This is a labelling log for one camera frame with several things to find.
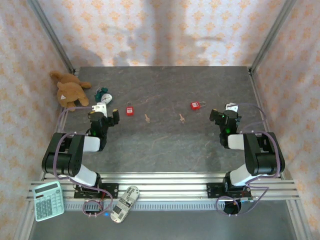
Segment green alarm clock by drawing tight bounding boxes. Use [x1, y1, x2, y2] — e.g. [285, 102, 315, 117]
[94, 86, 113, 104]

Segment brown teddy bear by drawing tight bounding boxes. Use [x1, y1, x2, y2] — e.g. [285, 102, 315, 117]
[49, 70, 92, 112]

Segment white remote control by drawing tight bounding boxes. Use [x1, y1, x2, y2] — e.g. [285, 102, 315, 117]
[110, 185, 141, 224]

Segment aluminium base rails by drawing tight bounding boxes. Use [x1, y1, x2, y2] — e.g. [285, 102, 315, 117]
[26, 171, 300, 201]

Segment mint green calculator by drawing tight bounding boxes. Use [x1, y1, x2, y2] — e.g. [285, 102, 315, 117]
[31, 180, 66, 222]

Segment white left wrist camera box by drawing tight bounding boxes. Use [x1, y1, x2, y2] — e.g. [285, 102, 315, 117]
[91, 102, 109, 119]

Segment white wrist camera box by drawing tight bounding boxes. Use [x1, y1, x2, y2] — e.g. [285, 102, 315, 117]
[224, 102, 239, 114]
[91, 102, 109, 119]

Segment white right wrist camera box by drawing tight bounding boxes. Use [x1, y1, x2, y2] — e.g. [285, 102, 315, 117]
[224, 102, 239, 114]

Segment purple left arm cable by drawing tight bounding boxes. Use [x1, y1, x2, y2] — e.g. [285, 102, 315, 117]
[51, 106, 113, 218]

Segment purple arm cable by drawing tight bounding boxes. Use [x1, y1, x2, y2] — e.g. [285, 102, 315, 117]
[51, 106, 113, 218]
[215, 103, 281, 217]

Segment aluminium side rail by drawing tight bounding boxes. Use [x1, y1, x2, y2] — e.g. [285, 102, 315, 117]
[248, 71, 287, 181]
[39, 72, 81, 181]

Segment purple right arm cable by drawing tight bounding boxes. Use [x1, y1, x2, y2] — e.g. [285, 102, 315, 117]
[215, 103, 281, 217]

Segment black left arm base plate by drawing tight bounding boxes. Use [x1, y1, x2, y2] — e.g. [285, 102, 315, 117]
[73, 183, 119, 200]

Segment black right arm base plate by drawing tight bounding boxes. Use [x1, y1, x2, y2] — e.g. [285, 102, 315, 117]
[206, 182, 252, 200]

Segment aluminium frame post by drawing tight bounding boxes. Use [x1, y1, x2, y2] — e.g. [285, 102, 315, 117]
[26, 0, 77, 74]
[248, 0, 299, 76]

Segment slotted grey cable duct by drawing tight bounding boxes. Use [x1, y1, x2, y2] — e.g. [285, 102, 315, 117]
[63, 201, 219, 212]

